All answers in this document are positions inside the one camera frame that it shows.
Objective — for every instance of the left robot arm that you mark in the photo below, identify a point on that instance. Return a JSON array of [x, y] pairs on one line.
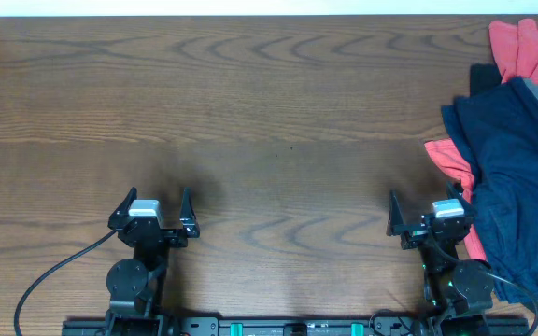
[[136, 284]]

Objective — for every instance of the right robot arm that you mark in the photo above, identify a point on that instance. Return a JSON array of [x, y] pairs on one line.
[[459, 290]]

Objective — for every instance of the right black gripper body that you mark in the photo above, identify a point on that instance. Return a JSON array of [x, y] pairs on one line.
[[415, 235]]

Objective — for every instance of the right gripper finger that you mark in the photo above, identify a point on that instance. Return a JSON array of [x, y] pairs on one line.
[[396, 220], [456, 191]]

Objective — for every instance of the black cloth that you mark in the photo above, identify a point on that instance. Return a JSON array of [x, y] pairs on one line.
[[483, 77]]

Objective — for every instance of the red cloth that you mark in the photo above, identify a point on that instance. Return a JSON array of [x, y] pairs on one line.
[[515, 52]]

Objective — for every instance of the navy blue shorts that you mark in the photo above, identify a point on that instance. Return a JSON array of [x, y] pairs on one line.
[[497, 133]]

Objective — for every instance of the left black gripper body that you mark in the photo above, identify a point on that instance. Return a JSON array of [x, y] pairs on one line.
[[172, 240]]

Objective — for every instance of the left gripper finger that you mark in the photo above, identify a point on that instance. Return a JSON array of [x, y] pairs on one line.
[[187, 216], [122, 210]]

